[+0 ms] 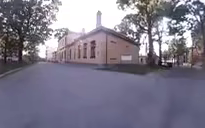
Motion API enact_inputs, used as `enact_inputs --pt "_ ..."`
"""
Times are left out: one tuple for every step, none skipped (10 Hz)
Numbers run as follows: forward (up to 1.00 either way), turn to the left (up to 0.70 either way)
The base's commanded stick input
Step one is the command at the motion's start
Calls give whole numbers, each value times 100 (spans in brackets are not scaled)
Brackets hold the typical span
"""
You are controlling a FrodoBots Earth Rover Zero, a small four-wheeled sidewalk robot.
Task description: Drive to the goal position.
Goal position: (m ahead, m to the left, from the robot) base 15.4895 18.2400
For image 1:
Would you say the leafy tree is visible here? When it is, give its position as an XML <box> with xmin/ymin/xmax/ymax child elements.
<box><xmin>176</xmin><ymin>0</ymin><xmax>205</xmax><ymax>70</ymax></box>

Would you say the tall tree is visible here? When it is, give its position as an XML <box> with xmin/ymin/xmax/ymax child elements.
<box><xmin>113</xmin><ymin>0</ymin><xmax>178</xmax><ymax>66</ymax></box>

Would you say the tan brick building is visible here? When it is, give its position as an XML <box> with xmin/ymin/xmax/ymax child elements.
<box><xmin>51</xmin><ymin>10</ymin><xmax>141</xmax><ymax>66</ymax></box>

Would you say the grass verge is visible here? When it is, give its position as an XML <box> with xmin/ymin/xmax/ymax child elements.
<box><xmin>0</xmin><ymin>61</ymin><xmax>33</xmax><ymax>80</ymax></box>

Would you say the pale kerb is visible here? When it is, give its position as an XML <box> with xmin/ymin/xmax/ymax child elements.
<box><xmin>0</xmin><ymin>63</ymin><xmax>34</xmax><ymax>85</ymax></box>

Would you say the large dark tree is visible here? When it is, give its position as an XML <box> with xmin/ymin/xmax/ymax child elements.
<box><xmin>0</xmin><ymin>0</ymin><xmax>63</xmax><ymax>64</ymax></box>

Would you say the grey asphalt road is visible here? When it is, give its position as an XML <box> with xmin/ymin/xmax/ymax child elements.
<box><xmin>0</xmin><ymin>61</ymin><xmax>205</xmax><ymax>128</ymax></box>

